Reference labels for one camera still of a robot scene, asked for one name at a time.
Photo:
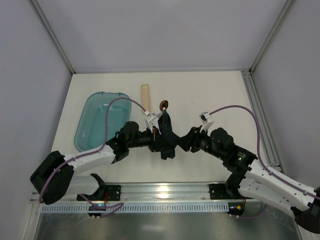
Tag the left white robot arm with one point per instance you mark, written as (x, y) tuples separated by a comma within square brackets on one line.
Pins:
[(61, 175)]

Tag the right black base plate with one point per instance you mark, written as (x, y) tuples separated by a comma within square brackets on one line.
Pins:
[(218, 191)]

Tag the white slotted cable duct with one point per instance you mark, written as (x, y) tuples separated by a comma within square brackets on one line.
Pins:
[(145, 208)]

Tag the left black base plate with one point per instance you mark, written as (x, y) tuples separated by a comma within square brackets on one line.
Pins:
[(106, 192)]

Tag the aluminium rail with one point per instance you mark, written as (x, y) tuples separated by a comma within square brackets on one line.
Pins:
[(267, 142), (162, 191)]

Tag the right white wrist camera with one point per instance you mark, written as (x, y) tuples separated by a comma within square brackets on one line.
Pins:
[(207, 121)]

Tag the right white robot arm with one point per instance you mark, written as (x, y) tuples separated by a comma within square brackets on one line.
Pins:
[(307, 216)]

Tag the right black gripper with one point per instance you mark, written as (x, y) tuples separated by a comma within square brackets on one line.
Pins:
[(194, 141)]

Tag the right aluminium frame post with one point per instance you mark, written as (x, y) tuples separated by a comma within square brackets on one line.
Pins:
[(273, 32)]

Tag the left aluminium frame post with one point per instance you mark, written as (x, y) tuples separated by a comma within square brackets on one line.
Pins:
[(51, 34)]

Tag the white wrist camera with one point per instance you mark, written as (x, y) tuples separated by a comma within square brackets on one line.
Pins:
[(151, 121), (207, 121)]

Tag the copper spoon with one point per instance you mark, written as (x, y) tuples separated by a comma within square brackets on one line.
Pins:
[(164, 104)]

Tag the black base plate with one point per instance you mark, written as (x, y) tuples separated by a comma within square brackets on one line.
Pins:
[(218, 191), (106, 192)]

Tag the aluminium front rail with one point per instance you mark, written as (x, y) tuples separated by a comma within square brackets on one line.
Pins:
[(162, 191)]

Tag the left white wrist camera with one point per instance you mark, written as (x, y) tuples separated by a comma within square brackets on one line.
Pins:
[(151, 121)]

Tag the beige cutlery case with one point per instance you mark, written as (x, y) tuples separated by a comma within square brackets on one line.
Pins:
[(145, 97)]

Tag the black paper napkin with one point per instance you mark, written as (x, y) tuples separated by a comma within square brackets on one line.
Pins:
[(166, 129)]

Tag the right side aluminium rail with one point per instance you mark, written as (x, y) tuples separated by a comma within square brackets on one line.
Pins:
[(267, 142)]

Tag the teal plastic basin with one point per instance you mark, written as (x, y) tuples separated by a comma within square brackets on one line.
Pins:
[(90, 131)]

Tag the aluminium frame post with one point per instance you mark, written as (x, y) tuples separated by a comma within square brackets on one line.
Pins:
[(51, 34), (273, 32)]

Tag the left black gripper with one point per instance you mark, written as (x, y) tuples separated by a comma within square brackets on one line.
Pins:
[(155, 141)]

